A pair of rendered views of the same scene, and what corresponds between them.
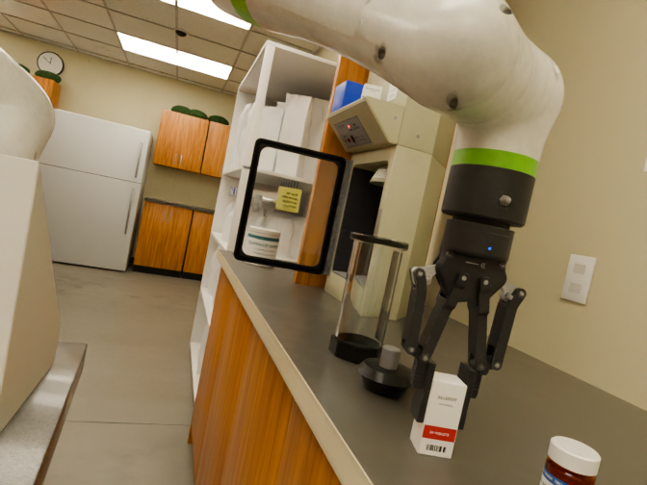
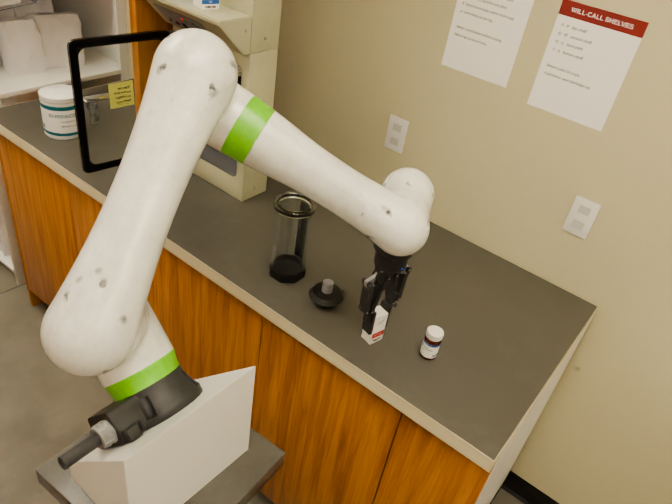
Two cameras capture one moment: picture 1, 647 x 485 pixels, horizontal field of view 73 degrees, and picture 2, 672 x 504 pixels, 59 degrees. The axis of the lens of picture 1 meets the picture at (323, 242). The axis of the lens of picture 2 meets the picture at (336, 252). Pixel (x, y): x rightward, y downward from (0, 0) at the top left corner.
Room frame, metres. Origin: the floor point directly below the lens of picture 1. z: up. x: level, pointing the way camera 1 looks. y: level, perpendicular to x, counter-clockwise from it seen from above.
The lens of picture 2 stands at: (-0.25, 0.59, 1.94)
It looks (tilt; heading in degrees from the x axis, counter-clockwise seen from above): 36 degrees down; 321
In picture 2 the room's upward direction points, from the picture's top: 10 degrees clockwise
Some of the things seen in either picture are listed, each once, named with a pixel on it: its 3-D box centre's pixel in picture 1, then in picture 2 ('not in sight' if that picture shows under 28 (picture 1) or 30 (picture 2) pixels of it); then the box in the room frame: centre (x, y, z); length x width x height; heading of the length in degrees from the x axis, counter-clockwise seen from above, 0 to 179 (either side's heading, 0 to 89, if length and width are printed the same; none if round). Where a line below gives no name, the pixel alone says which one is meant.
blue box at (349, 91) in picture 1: (352, 101); not in sight; (1.40, 0.00, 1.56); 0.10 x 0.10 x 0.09; 19
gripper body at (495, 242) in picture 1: (471, 262); (389, 266); (0.50, -0.17, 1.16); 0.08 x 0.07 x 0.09; 95
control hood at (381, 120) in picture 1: (358, 128); (194, 21); (1.31, -0.03, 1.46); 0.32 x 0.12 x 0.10; 19
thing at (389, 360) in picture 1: (387, 368); (326, 291); (0.67, -0.14, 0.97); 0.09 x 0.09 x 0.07
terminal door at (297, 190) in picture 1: (290, 208); (125, 102); (1.44, 0.13, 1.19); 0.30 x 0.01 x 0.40; 102
